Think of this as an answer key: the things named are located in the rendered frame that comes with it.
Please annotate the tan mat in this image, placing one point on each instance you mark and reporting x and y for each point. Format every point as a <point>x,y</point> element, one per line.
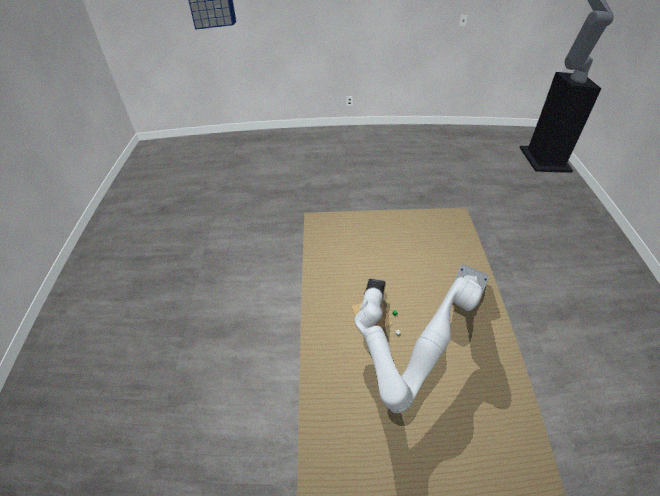
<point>383,322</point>

